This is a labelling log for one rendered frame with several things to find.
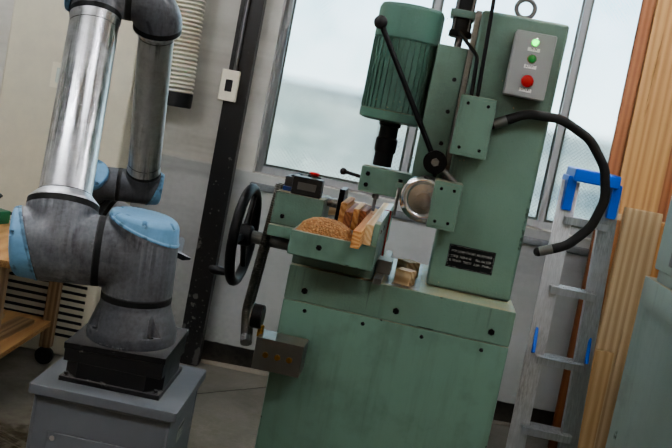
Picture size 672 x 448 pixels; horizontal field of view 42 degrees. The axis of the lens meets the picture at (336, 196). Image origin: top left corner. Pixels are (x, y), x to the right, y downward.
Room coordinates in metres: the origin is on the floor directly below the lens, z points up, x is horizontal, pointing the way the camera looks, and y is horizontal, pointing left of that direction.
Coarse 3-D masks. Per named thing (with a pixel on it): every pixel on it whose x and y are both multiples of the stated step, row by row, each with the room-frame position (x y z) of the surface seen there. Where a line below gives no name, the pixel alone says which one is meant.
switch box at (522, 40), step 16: (528, 32) 2.20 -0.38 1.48; (512, 48) 2.22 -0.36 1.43; (544, 48) 2.19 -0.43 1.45; (512, 64) 2.20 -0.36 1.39; (528, 64) 2.19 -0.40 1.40; (544, 64) 2.19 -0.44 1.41; (512, 80) 2.20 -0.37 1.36; (544, 80) 2.19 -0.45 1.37; (528, 96) 2.19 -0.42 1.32; (544, 96) 2.19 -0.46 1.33
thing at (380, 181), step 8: (368, 168) 2.37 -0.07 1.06; (376, 168) 2.36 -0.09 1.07; (384, 168) 2.39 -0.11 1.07; (360, 176) 2.37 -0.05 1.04; (368, 176) 2.37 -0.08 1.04; (376, 176) 2.36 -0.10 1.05; (384, 176) 2.36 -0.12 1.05; (392, 176) 2.36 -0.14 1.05; (400, 176) 2.36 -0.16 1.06; (408, 176) 2.35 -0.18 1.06; (360, 184) 2.37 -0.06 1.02; (368, 184) 2.37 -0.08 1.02; (376, 184) 2.36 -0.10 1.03; (384, 184) 2.36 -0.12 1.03; (392, 184) 2.36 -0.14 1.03; (376, 192) 2.36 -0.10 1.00; (384, 192) 2.36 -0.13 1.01; (392, 192) 2.36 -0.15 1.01
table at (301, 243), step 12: (276, 228) 2.32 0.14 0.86; (288, 228) 2.32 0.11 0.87; (300, 240) 2.11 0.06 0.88; (312, 240) 2.10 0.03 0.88; (324, 240) 2.10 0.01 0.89; (336, 240) 2.10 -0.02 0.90; (288, 252) 2.11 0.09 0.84; (300, 252) 2.10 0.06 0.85; (312, 252) 2.10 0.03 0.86; (324, 252) 2.10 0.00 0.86; (336, 252) 2.10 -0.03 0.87; (348, 252) 2.09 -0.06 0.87; (360, 252) 2.09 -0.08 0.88; (372, 252) 2.09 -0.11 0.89; (348, 264) 2.09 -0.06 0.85; (360, 264) 2.09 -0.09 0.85; (372, 264) 2.09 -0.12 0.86
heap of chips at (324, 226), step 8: (304, 224) 2.12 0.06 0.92; (312, 224) 2.12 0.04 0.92; (320, 224) 2.12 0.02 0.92; (328, 224) 2.12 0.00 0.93; (336, 224) 2.13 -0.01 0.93; (344, 224) 2.16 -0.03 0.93; (312, 232) 2.11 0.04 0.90; (320, 232) 2.11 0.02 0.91; (328, 232) 2.11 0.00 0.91; (336, 232) 2.11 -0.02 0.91; (344, 232) 2.11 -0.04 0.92
